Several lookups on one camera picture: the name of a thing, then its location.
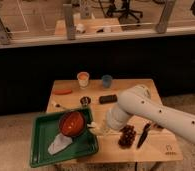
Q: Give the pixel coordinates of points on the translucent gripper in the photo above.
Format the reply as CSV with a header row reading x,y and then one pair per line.
x,y
103,129

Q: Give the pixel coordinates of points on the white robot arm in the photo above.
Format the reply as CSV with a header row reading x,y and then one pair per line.
x,y
136,101

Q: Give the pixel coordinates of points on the black rectangular block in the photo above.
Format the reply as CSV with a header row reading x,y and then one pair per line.
x,y
107,99

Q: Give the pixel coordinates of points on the background wooden table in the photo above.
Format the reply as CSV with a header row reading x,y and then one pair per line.
x,y
91,26

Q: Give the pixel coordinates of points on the bunch of dark grapes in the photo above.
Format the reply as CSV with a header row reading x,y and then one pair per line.
x,y
127,136

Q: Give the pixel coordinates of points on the black handled knife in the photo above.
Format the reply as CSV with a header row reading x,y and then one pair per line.
x,y
143,135

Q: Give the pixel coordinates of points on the small metal cup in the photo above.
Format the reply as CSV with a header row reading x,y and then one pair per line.
x,y
85,101

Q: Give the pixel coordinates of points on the orange filled white cup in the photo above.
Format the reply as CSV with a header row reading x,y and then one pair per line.
x,y
83,79

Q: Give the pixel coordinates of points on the blue cup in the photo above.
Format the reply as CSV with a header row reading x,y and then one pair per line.
x,y
106,81

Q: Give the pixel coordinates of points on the red bowl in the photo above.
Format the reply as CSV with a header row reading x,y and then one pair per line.
x,y
72,124

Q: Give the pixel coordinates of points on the green plastic tray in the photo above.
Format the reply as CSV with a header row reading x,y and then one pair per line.
x,y
45,129

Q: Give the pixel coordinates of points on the black office chair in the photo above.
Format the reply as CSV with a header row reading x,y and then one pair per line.
x,y
124,11

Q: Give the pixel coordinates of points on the white crumpled cloth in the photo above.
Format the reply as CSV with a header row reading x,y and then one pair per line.
x,y
60,143

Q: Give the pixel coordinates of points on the yellow banana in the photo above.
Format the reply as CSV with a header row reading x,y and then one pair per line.
x,y
93,128

